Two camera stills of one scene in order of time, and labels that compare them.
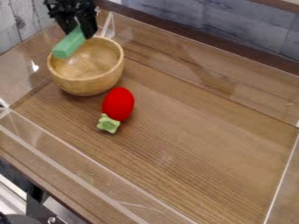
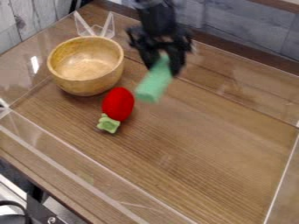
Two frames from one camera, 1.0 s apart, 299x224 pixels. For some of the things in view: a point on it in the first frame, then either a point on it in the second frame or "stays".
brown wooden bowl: x=88 y=71 stays
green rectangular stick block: x=70 y=44 to x=155 y=81
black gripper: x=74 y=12 to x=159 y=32
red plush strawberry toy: x=118 y=106 stays
